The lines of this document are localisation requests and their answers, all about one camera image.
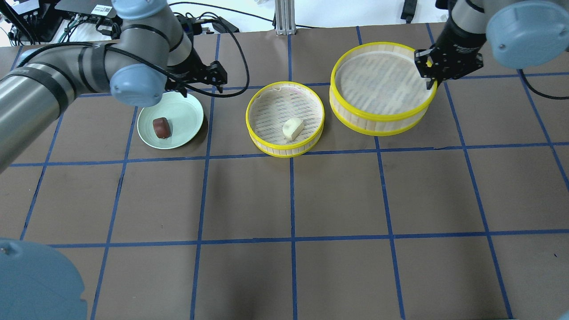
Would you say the light green plate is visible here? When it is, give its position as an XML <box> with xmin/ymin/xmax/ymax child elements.
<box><xmin>136</xmin><ymin>92</ymin><xmax>204</xmax><ymax>150</ymax></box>

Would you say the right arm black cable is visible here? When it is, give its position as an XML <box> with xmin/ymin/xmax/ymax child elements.
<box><xmin>516</xmin><ymin>67</ymin><xmax>569</xmax><ymax>100</ymax></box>

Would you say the white bun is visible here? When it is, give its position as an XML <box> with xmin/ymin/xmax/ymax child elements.
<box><xmin>282</xmin><ymin>117</ymin><xmax>304</xmax><ymax>141</ymax></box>

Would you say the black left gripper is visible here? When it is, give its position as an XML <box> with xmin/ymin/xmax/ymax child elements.
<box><xmin>167</xmin><ymin>60</ymin><xmax>228</xmax><ymax>98</ymax></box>

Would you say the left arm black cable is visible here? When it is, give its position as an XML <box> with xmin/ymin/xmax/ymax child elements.
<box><xmin>9</xmin><ymin>1</ymin><xmax>250</xmax><ymax>98</ymax></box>

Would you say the black power adapter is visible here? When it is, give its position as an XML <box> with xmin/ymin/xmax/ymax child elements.
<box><xmin>211</xmin><ymin>16</ymin><xmax>240</xmax><ymax>34</ymax></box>

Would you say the black electronics box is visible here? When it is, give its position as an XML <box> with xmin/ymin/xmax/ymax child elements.
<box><xmin>55</xmin><ymin>0</ymin><xmax>123</xmax><ymax>26</ymax></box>

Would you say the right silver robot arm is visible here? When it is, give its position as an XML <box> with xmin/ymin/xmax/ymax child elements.
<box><xmin>414</xmin><ymin>0</ymin><xmax>569</xmax><ymax>89</ymax></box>

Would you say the yellow steamer layer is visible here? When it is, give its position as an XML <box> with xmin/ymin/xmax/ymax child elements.
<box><xmin>244</xmin><ymin>81</ymin><xmax>325</xmax><ymax>158</ymax></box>
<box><xmin>329</xmin><ymin>42</ymin><xmax>438</xmax><ymax>136</ymax></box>

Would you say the aluminium frame post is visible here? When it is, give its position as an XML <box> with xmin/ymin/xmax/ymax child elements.
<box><xmin>274</xmin><ymin>0</ymin><xmax>297</xmax><ymax>35</ymax></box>

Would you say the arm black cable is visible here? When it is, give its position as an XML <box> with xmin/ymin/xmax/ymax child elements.
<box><xmin>9</xmin><ymin>1</ymin><xmax>250</xmax><ymax>98</ymax></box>
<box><xmin>516</xmin><ymin>67</ymin><xmax>569</xmax><ymax>100</ymax></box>

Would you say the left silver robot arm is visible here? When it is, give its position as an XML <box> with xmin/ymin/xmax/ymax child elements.
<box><xmin>1</xmin><ymin>0</ymin><xmax>228</xmax><ymax>320</ymax></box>

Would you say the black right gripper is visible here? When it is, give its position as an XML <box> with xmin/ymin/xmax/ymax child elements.
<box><xmin>414</xmin><ymin>22</ymin><xmax>484</xmax><ymax>90</ymax></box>

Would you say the brown bun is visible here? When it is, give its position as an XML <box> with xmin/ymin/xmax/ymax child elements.
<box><xmin>152</xmin><ymin>117</ymin><xmax>172</xmax><ymax>139</ymax></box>

